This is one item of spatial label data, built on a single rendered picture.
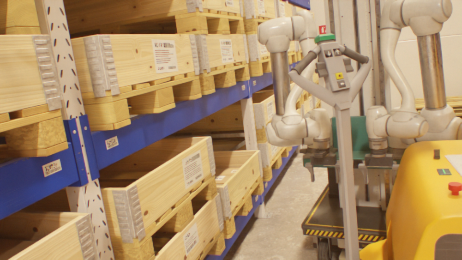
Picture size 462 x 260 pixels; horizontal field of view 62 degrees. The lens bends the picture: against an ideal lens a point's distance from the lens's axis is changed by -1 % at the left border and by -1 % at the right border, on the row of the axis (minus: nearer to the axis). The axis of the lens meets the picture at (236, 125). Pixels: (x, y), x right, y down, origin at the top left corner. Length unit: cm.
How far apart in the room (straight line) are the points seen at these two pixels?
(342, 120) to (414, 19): 65
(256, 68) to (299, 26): 109
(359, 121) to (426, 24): 72
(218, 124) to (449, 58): 470
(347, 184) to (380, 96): 85
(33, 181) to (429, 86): 175
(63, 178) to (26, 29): 47
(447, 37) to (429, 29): 511
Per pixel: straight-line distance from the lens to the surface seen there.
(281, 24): 214
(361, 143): 244
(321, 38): 164
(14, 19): 120
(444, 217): 124
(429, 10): 199
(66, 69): 139
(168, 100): 179
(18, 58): 117
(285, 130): 200
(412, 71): 709
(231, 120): 329
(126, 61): 155
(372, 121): 196
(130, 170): 246
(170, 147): 226
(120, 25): 247
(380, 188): 261
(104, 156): 150
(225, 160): 315
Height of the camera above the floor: 140
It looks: 11 degrees down
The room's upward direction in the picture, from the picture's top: 7 degrees counter-clockwise
